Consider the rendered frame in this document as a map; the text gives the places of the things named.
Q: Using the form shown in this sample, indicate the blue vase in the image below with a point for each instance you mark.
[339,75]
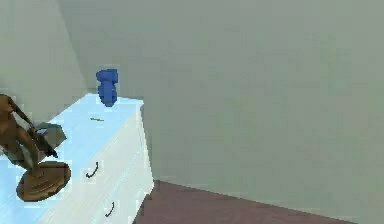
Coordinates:
[107,87]

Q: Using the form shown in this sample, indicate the grey tissue box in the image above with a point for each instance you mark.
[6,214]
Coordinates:
[55,135]

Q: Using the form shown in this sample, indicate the small green pencil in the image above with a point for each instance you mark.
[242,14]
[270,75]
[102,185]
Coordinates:
[97,119]

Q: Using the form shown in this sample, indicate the white chest of drawers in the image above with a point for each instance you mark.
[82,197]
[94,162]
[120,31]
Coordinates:
[110,156]

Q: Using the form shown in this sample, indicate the brown statue on round base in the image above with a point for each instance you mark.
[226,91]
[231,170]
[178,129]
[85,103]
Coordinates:
[20,143]

